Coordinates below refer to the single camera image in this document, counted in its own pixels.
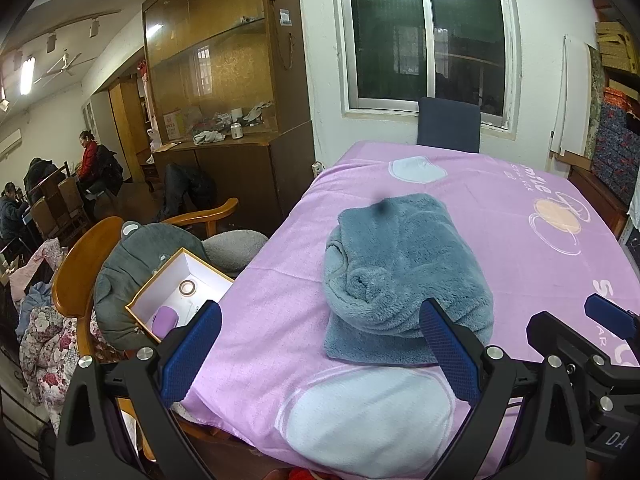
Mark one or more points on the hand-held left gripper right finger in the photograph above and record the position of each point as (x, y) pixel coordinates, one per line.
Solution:
(450, 355)

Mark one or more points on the stack of cardboard boxes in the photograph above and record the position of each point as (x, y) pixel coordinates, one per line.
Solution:
(55, 210)

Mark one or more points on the stack of yellow woven boxes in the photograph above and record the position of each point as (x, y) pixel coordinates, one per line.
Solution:
(617, 40)

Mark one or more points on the purple case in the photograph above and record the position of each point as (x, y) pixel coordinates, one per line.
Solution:
(165, 322)

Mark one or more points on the wooden armchair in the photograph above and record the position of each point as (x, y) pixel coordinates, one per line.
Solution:
(75, 270)

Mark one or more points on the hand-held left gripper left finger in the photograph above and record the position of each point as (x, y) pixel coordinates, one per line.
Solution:
(192, 355)

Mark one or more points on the black jacket on chair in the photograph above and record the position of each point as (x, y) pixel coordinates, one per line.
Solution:
(109, 170)

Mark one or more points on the fluorescent ceiling lamp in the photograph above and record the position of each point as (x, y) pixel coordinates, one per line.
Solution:
(27, 75)

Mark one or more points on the tape roll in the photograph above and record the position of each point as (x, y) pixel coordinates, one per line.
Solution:
(187, 288)

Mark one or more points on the white ceiling fan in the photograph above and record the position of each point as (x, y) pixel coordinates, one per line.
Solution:
(62, 65)

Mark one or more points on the white crumpled cloth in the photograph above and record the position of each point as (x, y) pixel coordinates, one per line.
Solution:
(207, 136)

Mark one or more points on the sliding glass window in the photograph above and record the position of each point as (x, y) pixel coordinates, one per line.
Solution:
(425, 40)

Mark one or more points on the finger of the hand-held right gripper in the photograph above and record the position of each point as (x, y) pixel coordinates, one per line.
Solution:
(607, 317)
(575, 345)

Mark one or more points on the dark blue chair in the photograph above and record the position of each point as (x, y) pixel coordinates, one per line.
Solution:
(447, 125)

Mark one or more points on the floral quilt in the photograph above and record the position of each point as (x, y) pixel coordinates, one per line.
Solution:
(45, 350)

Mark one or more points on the white open box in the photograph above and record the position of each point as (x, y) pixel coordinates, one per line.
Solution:
(200, 272)

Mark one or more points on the dark grey plush cushion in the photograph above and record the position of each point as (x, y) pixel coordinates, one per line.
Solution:
(145, 255)

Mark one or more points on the floral patterned panel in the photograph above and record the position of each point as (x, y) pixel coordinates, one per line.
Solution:
(595, 105)

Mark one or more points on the white wall outlet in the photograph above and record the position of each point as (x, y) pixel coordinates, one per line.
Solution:
(318, 168)

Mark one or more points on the wooden glass display cabinet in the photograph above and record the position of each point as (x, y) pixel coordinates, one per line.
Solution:
(215, 60)

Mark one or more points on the blue fleece jacket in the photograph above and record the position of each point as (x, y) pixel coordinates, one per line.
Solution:
(400, 270)

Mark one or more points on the white board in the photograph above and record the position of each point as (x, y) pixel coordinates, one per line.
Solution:
(572, 95)

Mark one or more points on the stack of patterned blue boxes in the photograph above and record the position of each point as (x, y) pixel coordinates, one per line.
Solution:
(620, 150)

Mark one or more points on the white jar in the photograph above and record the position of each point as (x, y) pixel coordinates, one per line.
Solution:
(236, 131)

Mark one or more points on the purple printed blanket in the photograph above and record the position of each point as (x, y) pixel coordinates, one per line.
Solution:
(280, 270)

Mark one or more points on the black garment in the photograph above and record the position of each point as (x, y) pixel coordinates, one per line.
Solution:
(187, 190)

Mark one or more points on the low wooden cabinet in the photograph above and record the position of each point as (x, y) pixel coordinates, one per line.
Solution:
(597, 200)

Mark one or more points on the white air conditioner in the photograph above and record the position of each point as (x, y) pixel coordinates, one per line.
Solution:
(10, 142)

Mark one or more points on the light grey cushion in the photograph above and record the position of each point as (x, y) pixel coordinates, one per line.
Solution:
(235, 252)

